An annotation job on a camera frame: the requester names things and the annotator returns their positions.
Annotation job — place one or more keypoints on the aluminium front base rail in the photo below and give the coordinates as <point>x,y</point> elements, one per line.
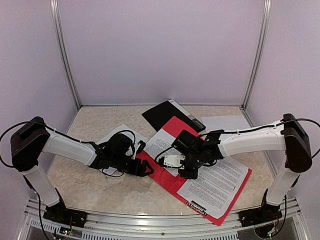
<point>113,226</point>

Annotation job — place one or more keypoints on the aluminium frame post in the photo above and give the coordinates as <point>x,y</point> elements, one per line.
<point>258,53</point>
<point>54,5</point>

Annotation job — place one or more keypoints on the black clip file folder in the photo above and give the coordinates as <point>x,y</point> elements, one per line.
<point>160,114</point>

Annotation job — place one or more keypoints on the red clip file folder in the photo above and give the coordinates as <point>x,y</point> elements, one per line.
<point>173,183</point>

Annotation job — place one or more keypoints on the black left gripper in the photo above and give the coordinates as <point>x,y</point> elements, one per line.
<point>139,170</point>

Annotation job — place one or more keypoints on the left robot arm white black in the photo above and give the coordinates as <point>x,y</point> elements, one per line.
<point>35,138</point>

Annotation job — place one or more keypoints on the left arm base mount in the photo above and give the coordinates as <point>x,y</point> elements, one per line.
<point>59,213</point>

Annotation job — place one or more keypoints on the metal folder clip bottom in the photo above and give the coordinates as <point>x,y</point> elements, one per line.
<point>197,207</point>

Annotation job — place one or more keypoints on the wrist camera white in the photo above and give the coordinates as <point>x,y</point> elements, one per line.
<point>172,161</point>
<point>139,147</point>

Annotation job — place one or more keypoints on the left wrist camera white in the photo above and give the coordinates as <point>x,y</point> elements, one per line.
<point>139,147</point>

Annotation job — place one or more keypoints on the blank paper sheet left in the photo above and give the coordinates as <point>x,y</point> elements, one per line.
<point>131,134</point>

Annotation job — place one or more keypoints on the blank white paper sheet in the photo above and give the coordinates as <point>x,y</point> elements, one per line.
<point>225,122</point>

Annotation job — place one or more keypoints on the aluminium frame post right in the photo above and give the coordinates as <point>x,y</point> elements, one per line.
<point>258,53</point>

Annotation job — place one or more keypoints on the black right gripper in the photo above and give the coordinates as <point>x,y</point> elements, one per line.
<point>191,175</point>

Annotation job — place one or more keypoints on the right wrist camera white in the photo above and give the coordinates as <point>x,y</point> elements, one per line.
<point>172,161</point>

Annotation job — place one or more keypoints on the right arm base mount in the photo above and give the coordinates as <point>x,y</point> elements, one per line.
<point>259,215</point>

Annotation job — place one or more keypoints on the aluminium frame post left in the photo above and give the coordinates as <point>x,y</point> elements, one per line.
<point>54,5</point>

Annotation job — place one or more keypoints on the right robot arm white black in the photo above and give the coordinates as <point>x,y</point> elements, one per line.
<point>286,137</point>

